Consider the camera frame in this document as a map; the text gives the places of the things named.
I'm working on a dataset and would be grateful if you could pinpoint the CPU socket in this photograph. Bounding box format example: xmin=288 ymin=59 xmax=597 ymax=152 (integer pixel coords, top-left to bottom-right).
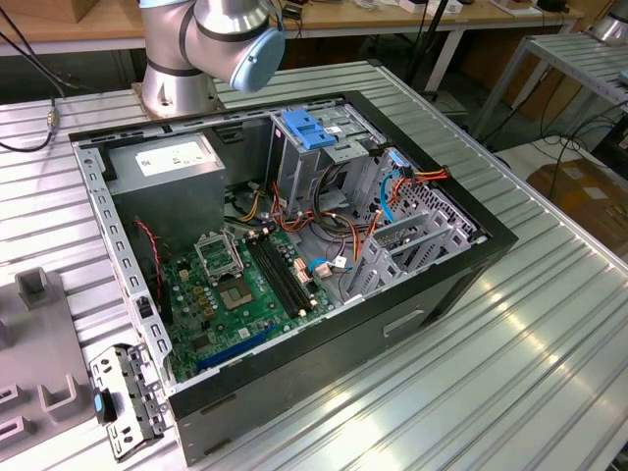
xmin=218 ymin=279 xmax=256 ymax=311

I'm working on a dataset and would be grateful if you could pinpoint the metal slat side table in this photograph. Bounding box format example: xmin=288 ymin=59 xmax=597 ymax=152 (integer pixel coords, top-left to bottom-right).
xmin=473 ymin=33 xmax=628 ymax=143

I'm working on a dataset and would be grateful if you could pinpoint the grey metal drive cage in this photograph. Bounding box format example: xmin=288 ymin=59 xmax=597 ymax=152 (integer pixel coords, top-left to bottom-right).
xmin=267 ymin=102 xmax=389 ymax=217

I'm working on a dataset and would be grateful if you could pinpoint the black RAM slot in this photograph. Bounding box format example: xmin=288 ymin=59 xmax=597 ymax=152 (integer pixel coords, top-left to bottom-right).
xmin=252 ymin=233 xmax=307 ymax=317
xmin=259 ymin=231 xmax=313 ymax=314
xmin=246 ymin=235 xmax=301 ymax=319
xmin=265 ymin=229 xmax=319 ymax=311

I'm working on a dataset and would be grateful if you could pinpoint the green motherboard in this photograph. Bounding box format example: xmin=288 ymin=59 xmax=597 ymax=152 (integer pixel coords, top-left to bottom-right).
xmin=161 ymin=228 xmax=340 ymax=384

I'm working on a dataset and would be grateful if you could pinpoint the black PC case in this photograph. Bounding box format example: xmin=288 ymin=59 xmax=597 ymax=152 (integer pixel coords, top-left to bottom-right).
xmin=68 ymin=89 xmax=520 ymax=467

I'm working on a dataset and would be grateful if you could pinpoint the black wire bundle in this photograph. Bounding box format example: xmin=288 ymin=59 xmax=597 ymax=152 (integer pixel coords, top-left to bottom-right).
xmin=313 ymin=163 xmax=355 ymax=218

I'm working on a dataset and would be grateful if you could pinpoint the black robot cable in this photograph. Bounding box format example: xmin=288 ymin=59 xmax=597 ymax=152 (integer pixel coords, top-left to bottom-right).
xmin=0 ymin=4 xmax=94 ymax=152

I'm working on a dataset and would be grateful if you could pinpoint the grey parts rack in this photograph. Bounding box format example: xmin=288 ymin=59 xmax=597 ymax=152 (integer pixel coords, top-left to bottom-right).
xmin=0 ymin=267 xmax=97 ymax=443

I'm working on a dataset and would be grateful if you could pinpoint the multicolour power wire bundle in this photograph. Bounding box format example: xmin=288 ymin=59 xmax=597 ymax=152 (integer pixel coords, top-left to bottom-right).
xmin=223 ymin=181 xmax=364 ymax=261

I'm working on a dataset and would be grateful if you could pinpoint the red black fan wire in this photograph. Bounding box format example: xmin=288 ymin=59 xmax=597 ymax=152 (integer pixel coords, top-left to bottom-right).
xmin=133 ymin=219 xmax=167 ymax=296

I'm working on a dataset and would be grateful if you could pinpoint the metal slot retainer bracket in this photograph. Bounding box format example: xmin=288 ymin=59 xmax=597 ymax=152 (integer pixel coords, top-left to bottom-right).
xmin=87 ymin=342 xmax=171 ymax=462

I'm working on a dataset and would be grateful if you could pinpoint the blue wire with pale plug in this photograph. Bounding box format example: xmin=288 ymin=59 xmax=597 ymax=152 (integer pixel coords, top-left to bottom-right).
xmin=307 ymin=257 xmax=355 ymax=282

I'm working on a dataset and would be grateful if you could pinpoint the large cardboard box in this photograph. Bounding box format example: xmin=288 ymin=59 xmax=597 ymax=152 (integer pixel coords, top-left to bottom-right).
xmin=527 ymin=159 xmax=628 ymax=246

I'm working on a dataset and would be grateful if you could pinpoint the metal socket cover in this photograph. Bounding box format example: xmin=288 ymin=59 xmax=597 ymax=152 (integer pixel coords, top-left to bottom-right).
xmin=193 ymin=229 xmax=245 ymax=285

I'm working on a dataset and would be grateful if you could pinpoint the blue plastic drive latch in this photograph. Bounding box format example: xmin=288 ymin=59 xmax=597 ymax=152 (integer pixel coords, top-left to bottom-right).
xmin=282 ymin=108 xmax=338 ymax=151

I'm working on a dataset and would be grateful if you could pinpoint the brown cardboard box on desk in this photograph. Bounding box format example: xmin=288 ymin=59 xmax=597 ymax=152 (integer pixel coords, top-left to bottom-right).
xmin=9 ymin=0 xmax=99 ymax=24

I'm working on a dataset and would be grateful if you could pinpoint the black case fan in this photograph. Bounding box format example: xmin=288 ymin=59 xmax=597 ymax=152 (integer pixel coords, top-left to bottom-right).
xmin=131 ymin=218 xmax=174 ymax=325

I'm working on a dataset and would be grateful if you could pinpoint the grey power supply unit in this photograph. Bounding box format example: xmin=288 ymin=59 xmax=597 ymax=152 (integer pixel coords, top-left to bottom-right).
xmin=105 ymin=131 xmax=228 ymax=256

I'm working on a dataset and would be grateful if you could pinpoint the orange red power wire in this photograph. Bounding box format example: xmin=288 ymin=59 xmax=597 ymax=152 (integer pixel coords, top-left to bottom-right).
xmin=353 ymin=165 xmax=450 ymax=269

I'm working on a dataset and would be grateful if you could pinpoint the blue expansion slot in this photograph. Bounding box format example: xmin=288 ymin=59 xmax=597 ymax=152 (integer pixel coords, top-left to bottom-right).
xmin=195 ymin=324 xmax=277 ymax=374

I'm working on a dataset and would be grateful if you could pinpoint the black latch with blue tab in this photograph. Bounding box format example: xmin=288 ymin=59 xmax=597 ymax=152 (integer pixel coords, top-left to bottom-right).
xmin=91 ymin=387 xmax=119 ymax=426

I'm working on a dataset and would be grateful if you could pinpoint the grey metal disk bay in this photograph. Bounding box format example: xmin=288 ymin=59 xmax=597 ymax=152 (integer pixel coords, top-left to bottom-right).
xmin=338 ymin=146 xmax=492 ymax=303

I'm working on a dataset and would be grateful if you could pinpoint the blue data wire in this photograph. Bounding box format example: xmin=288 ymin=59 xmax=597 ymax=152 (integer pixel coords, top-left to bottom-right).
xmin=378 ymin=149 xmax=413 ymax=226

